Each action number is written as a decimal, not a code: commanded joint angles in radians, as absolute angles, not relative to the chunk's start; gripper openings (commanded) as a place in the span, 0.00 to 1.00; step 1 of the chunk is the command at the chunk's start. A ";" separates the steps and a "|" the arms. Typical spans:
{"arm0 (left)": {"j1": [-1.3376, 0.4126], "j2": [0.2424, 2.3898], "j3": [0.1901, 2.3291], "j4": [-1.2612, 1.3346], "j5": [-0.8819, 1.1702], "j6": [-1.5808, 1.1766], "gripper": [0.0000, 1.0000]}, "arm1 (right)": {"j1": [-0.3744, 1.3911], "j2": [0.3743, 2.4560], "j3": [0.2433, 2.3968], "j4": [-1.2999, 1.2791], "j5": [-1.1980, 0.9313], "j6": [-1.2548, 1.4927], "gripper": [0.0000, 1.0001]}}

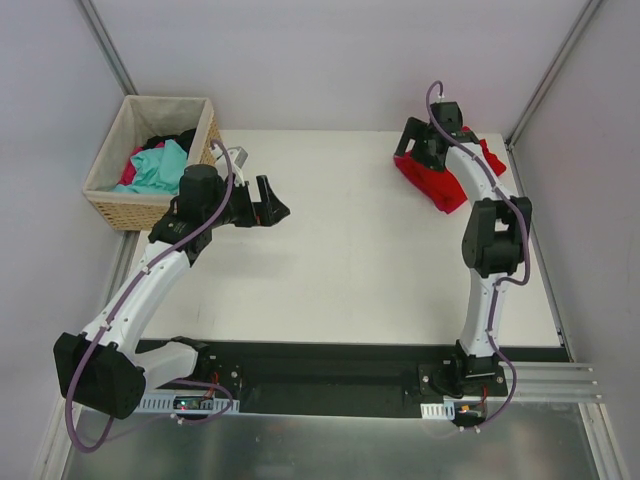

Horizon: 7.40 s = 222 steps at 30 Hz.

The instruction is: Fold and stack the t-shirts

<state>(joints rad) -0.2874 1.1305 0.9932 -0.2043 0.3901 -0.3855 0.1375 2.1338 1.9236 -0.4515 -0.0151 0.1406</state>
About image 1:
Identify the right aluminium frame post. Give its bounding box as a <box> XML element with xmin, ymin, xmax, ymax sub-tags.
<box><xmin>505</xmin><ymin>0</ymin><xmax>606</xmax><ymax>151</ymax></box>

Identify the grey cable duct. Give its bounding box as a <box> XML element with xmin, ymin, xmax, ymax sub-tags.
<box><xmin>420</xmin><ymin>401</ymin><xmax>455</xmax><ymax>421</ymax></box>
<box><xmin>134</xmin><ymin>393</ymin><xmax>240</xmax><ymax>415</ymax></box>

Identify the red t shirt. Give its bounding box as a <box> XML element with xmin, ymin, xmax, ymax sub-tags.
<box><xmin>393</xmin><ymin>153</ymin><xmax>468</xmax><ymax>214</ymax></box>

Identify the black t shirt in basket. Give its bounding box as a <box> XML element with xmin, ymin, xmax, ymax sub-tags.
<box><xmin>142</xmin><ymin>128</ymin><xmax>196</xmax><ymax>153</ymax></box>

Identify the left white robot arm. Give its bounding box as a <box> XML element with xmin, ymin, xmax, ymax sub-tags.
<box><xmin>53</xmin><ymin>164</ymin><xmax>290</xmax><ymax>419</ymax></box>

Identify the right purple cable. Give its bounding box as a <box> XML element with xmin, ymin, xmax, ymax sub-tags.
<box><xmin>423</xmin><ymin>80</ymin><xmax>534</xmax><ymax>441</ymax></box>

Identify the left aluminium frame post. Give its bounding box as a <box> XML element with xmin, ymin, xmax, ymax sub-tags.
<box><xmin>74</xmin><ymin>0</ymin><xmax>138</xmax><ymax>95</ymax></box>

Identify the aluminium rail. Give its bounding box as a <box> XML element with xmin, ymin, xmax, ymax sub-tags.
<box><xmin>514</xmin><ymin>362</ymin><xmax>604</xmax><ymax>403</ymax></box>

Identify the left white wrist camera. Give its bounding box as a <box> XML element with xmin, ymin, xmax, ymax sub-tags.
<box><xmin>210</xmin><ymin>146</ymin><xmax>248</xmax><ymax>186</ymax></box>

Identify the right grey cable duct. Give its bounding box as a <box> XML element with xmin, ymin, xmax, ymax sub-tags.
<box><xmin>420</xmin><ymin>401</ymin><xmax>455</xmax><ymax>421</ymax></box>

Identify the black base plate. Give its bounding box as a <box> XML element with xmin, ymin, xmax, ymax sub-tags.
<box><xmin>139</xmin><ymin>338</ymin><xmax>516</xmax><ymax>416</ymax></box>

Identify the teal t shirt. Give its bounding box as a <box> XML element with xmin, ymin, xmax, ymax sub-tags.
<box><xmin>112</xmin><ymin>140</ymin><xmax>188</xmax><ymax>195</ymax></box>

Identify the left grey cable duct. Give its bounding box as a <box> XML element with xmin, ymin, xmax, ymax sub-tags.
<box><xmin>134</xmin><ymin>393</ymin><xmax>240</xmax><ymax>415</ymax></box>

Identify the wicker laundry basket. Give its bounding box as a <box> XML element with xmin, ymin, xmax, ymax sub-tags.
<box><xmin>83</xmin><ymin>95</ymin><xmax>221</xmax><ymax>231</ymax></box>

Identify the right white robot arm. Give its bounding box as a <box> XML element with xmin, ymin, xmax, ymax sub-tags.
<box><xmin>396</xmin><ymin>102</ymin><xmax>532</xmax><ymax>398</ymax></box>

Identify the aluminium frame post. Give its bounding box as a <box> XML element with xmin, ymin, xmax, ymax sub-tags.
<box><xmin>505</xmin><ymin>0</ymin><xmax>606</xmax><ymax>151</ymax></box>
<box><xmin>74</xmin><ymin>0</ymin><xmax>138</xmax><ymax>95</ymax></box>

